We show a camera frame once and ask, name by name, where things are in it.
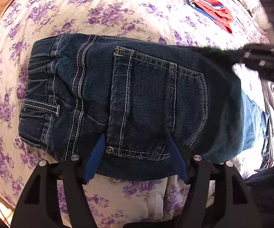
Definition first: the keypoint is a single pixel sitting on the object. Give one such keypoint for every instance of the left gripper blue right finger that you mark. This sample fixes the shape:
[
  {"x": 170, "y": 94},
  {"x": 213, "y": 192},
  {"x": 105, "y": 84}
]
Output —
[{"x": 218, "y": 196}]

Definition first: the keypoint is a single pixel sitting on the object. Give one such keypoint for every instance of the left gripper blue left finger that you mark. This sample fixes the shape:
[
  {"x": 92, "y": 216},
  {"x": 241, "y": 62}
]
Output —
[{"x": 38, "y": 205}]

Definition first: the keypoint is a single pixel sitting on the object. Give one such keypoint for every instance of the dark blue denim jeans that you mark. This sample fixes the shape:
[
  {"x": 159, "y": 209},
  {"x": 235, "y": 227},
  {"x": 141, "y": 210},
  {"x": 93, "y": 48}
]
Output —
[{"x": 134, "y": 94}]

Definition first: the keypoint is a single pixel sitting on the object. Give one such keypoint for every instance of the grey sweatpants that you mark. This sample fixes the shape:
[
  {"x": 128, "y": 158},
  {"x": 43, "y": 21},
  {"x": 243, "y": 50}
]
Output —
[{"x": 268, "y": 148}]

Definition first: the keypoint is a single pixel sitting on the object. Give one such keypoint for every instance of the red folded shorts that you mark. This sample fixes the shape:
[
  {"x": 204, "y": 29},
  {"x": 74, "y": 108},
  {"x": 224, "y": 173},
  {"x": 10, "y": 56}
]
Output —
[{"x": 215, "y": 11}]

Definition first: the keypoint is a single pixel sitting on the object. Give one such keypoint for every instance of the purple floral bed sheet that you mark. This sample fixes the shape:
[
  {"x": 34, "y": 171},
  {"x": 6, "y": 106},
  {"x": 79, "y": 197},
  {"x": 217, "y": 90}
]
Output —
[{"x": 173, "y": 22}]

